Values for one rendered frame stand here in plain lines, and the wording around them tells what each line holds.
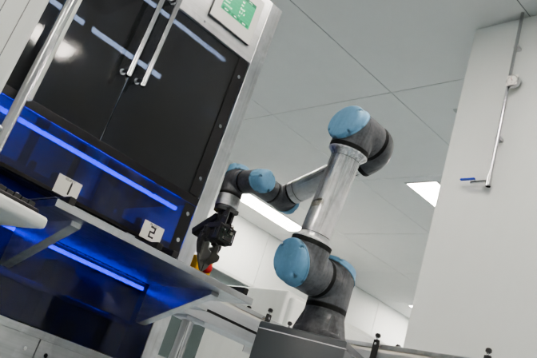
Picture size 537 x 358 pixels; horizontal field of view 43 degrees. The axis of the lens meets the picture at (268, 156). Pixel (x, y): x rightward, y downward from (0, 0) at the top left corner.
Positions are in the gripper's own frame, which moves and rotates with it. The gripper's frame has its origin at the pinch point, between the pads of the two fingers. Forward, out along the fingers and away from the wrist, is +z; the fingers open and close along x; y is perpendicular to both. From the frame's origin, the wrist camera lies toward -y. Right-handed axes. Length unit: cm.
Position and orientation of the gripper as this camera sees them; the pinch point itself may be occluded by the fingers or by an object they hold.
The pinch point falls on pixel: (200, 267)
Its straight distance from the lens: 220.4
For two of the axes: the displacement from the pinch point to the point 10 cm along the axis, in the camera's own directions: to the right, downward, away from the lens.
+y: 6.8, -0.8, -7.3
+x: 6.7, 4.7, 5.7
